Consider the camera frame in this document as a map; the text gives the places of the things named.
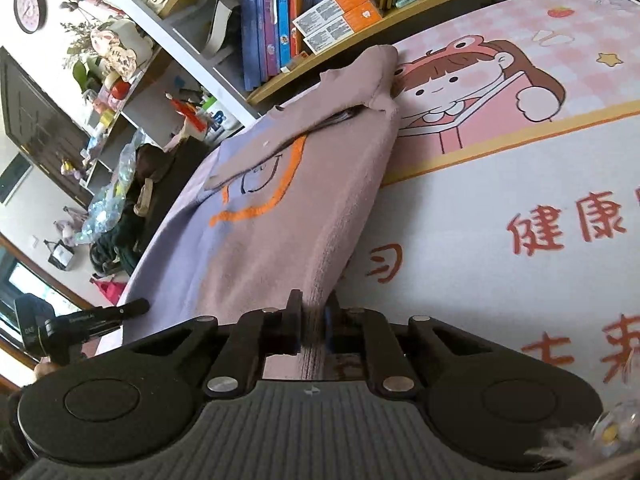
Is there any purple and mauve sweater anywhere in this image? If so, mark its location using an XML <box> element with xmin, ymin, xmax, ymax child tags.
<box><xmin>124</xmin><ymin>46</ymin><xmax>400</xmax><ymax>379</ymax></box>

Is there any person's left hand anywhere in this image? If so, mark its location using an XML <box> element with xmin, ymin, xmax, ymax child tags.
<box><xmin>34</xmin><ymin>359</ymin><xmax>61</xmax><ymax>380</ymax></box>

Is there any dark green garment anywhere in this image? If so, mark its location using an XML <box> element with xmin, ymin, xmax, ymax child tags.
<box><xmin>89</xmin><ymin>218</ymin><xmax>141</xmax><ymax>276</ymax></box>

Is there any iridescent plastic bag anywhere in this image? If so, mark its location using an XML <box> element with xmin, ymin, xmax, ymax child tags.
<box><xmin>74</xmin><ymin>129</ymin><xmax>145</xmax><ymax>245</ymax></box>

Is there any pink cartoon table mat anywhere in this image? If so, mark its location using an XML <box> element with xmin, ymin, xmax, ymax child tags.
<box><xmin>334</xmin><ymin>0</ymin><xmax>639</xmax><ymax>405</ymax></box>

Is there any dark maroon bag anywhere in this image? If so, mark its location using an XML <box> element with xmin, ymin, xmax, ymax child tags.
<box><xmin>134</xmin><ymin>143</ymin><xmax>172</xmax><ymax>183</ymax></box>

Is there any white plastic tub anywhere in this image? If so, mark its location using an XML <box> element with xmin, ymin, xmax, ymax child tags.
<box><xmin>202</xmin><ymin>101</ymin><xmax>241</xmax><ymax>132</ymax></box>

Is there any white bookshelf unit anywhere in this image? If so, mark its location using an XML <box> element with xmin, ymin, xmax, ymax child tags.
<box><xmin>74</xmin><ymin>0</ymin><xmax>591</xmax><ymax>196</ymax></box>

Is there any lower orange white box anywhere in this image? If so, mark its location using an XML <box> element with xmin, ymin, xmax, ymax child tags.
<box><xmin>304</xmin><ymin>1</ymin><xmax>383</xmax><ymax>54</ymax></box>

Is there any orange white box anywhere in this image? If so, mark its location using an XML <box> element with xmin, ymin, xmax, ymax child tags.
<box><xmin>293</xmin><ymin>0</ymin><xmax>369</xmax><ymax>37</ymax></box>
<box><xmin>304</xmin><ymin>1</ymin><xmax>383</xmax><ymax>54</ymax></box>

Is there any upper orange white box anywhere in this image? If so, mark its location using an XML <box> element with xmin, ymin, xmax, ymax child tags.
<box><xmin>293</xmin><ymin>0</ymin><xmax>369</xmax><ymax>37</ymax></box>

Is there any round pink wall clock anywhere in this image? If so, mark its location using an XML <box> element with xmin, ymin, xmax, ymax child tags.
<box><xmin>13</xmin><ymin>0</ymin><xmax>48</xmax><ymax>35</ymax></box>

